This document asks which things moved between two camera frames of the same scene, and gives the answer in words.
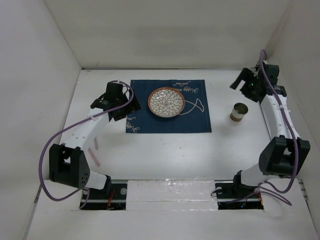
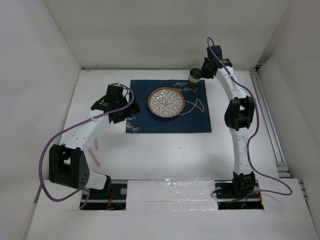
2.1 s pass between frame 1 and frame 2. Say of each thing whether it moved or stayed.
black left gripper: stayed
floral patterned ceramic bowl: stayed
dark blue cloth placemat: stayed
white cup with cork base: moved
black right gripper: moved
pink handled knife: stayed
